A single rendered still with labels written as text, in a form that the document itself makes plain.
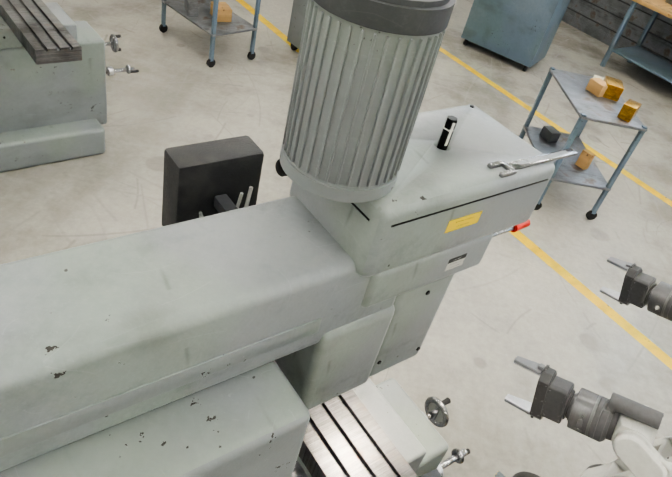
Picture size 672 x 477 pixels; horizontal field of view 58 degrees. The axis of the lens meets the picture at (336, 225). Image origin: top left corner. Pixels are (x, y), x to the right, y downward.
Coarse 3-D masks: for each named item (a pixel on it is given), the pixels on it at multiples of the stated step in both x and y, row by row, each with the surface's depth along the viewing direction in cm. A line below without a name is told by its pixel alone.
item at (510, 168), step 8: (552, 152) 121; (560, 152) 122; (568, 152) 123; (576, 152) 123; (520, 160) 116; (528, 160) 116; (536, 160) 117; (544, 160) 118; (552, 160) 119; (504, 168) 113; (512, 168) 112; (520, 168) 114; (504, 176) 110
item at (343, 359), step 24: (384, 312) 119; (336, 336) 113; (360, 336) 119; (384, 336) 125; (288, 360) 124; (312, 360) 116; (336, 360) 119; (360, 360) 126; (312, 384) 120; (336, 384) 126; (360, 384) 134
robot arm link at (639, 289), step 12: (636, 276) 162; (648, 276) 161; (624, 288) 164; (636, 288) 161; (648, 288) 159; (660, 288) 157; (624, 300) 165; (636, 300) 163; (648, 300) 160; (660, 300) 156; (660, 312) 157
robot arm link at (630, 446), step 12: (624, 432) 116; (636, 432) 115; (624, 444) 115; (636, 444) 114; (648, 444) 114; (624, 456) 116; (636, 456) 114; (648, 456) 113; (660, 456) 114; (636, 468) 115; (648, 468) 114; (660, 468) 112
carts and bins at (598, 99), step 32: (192, 0) 536; (256, 0) 531; (224, 32) 524; (256, 32) 549; (576, 96) 439; (608, 96) 447; (544, 128) 491; (576, 128) 419; (640, 128) 418; (576, 160) 475; (544, 192) 453
